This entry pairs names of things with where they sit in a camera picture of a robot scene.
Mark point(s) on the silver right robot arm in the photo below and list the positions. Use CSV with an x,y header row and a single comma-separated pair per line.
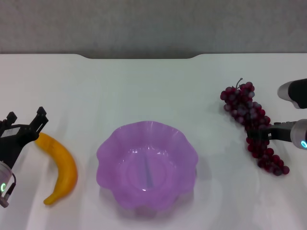
x,y
299,93

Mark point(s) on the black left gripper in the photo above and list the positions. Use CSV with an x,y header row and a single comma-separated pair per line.
x,y
14,141

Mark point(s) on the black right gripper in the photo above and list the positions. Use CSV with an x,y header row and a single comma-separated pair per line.
x,y
281,131

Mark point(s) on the purple wavy plastic plate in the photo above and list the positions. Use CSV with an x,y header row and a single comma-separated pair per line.
x,y
146,165

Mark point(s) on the dark red grape bunch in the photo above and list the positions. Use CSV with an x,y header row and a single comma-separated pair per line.
x,y
250,112

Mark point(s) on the yellow banana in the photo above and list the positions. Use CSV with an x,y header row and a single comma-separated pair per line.
x,y
64,163

